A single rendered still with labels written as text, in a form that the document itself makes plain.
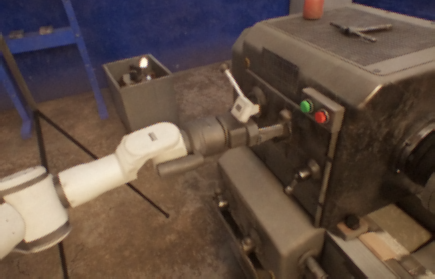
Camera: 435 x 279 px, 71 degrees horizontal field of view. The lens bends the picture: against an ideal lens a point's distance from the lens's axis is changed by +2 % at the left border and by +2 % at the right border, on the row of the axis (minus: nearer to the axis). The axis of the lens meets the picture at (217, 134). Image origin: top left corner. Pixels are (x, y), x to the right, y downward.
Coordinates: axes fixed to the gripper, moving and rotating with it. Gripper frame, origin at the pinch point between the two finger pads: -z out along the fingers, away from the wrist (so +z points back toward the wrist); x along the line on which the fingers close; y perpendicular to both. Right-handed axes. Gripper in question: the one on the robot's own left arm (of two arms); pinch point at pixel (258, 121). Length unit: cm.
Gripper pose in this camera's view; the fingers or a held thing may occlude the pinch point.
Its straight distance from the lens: 73.1
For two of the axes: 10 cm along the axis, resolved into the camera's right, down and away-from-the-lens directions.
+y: -0.6, -8.1, -5.8
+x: 4.0, 5.1, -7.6
